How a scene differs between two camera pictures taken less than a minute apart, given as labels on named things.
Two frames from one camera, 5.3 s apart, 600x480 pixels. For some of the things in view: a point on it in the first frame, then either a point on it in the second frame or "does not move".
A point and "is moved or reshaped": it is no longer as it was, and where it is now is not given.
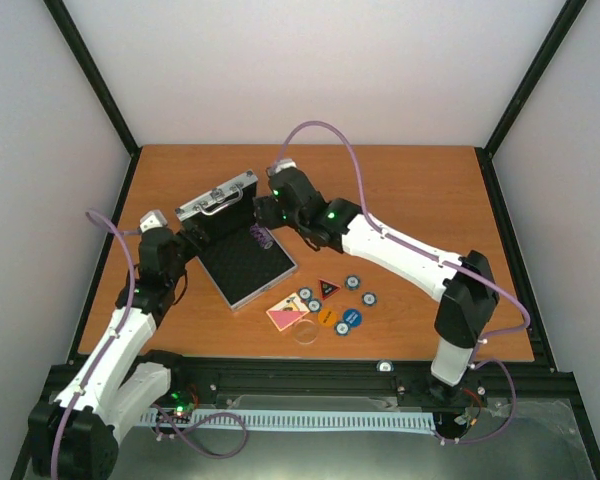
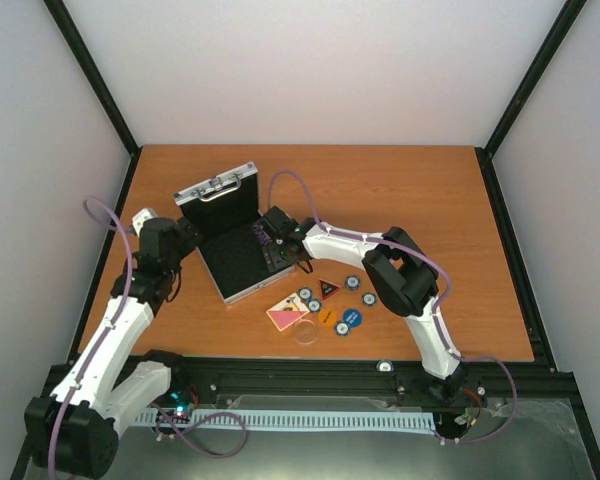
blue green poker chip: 342,328 does not move
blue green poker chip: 305,293 does not move
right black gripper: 265,212 → 275,261
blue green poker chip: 369,298 does not move
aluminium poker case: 239,268 is moved or reshaped
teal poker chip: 352,282 does not move
